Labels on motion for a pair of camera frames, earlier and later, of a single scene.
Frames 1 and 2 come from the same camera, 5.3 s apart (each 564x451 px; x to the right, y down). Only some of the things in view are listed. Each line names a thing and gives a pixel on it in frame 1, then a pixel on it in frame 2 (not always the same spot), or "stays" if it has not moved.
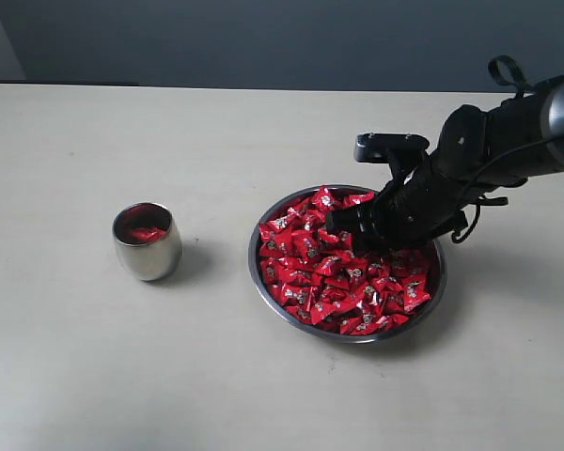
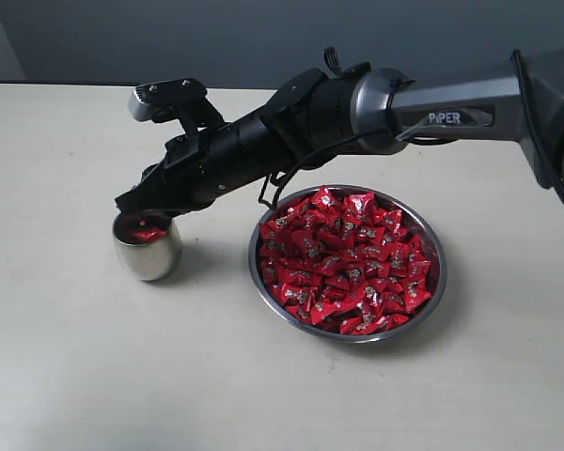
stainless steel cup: [148, 241] stays
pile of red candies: [317, 273] stays
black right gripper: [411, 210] to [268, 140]
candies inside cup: [148, 234] stays
